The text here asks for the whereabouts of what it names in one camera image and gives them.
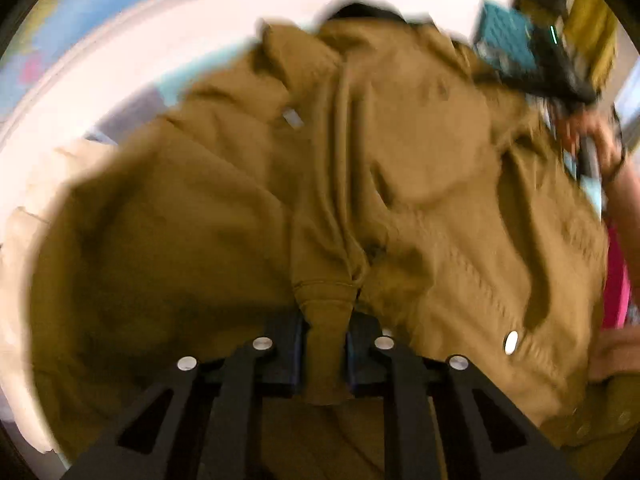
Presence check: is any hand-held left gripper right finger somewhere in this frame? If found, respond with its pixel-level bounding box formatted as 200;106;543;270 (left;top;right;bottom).
346;315;581;480

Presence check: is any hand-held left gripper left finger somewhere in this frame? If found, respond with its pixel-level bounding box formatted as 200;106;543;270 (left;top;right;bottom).
62;312;307;480

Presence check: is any mustard brown jacket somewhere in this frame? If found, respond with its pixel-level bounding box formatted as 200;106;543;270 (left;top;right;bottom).
30;2;640;480

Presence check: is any person's right hand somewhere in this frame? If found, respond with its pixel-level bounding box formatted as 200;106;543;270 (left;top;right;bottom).
555;105;628;181

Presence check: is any olive black pink rug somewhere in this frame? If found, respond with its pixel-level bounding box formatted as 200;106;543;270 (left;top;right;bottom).
517;0;623;88

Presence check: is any pink cloth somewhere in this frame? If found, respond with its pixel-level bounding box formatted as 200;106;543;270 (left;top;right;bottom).
602;220;633;331

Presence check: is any cream cloth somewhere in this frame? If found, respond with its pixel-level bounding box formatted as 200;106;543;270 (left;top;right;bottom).
0;137;123;453

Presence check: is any colourful wall map poster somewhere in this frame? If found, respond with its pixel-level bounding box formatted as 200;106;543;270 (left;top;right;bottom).
0;0;171;121

